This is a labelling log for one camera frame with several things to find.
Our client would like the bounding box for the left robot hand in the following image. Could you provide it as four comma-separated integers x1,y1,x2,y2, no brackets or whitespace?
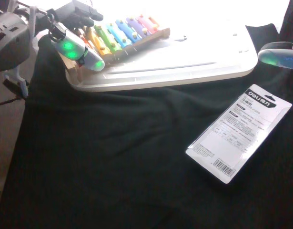
39,0,106,73

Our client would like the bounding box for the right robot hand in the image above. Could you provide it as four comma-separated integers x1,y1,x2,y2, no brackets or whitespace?
257,41,293,71

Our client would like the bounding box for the rainbow wooden xylophone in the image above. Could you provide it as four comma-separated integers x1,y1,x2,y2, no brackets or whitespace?
62,14,171,81

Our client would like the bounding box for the deli blister pack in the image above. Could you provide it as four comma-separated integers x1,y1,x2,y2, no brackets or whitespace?
185,83,293,185

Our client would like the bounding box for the white plastic lid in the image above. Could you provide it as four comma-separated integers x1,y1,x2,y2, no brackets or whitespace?
65,4,259,93

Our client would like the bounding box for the black table cloth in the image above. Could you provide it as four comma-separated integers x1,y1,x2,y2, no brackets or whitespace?
0,22,293,229

